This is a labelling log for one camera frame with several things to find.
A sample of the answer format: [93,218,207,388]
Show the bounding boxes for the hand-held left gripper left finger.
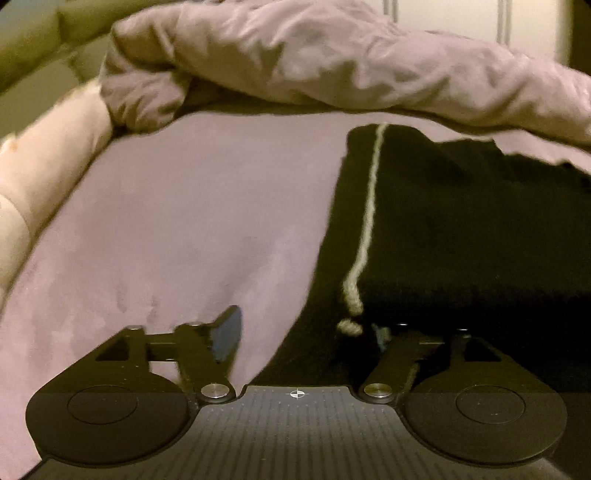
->
[93,305,243,403]

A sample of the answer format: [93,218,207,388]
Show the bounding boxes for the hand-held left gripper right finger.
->
[359,322,509,405]

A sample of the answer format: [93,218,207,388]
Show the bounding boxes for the black pants with white drawstring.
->
[249,122,591,394]

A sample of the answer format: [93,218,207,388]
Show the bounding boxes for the cream bolster pillow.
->
[0,78,116,298]

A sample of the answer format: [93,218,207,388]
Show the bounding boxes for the crumpled purple duvet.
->
[99,0,591,149]

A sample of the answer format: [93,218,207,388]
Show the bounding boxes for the olive padded headboard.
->
[0,0,155,139]

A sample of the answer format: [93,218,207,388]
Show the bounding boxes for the white wardrobe with dark handles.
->
[379,0,574,66]

